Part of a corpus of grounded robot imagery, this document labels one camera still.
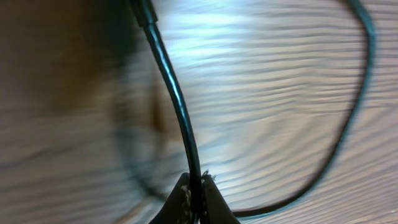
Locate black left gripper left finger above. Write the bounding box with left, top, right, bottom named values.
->
left=149, top=173, right=192, bottom=224

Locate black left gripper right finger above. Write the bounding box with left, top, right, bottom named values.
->
left=201, top=171, right=240, bottom=224

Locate black USB-A cable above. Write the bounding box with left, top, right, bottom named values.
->
left=129, top=0, right=377, bottom=218

